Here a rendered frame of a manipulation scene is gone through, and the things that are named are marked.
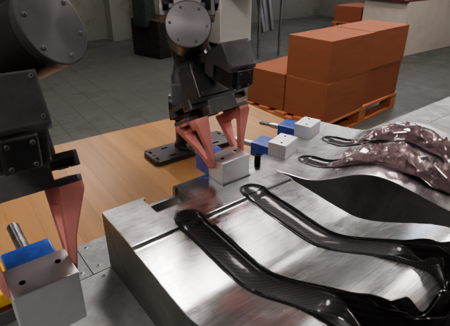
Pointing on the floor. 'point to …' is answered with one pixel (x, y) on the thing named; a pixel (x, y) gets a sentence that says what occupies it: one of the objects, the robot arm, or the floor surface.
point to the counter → (414, 17)
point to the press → (148, 26)
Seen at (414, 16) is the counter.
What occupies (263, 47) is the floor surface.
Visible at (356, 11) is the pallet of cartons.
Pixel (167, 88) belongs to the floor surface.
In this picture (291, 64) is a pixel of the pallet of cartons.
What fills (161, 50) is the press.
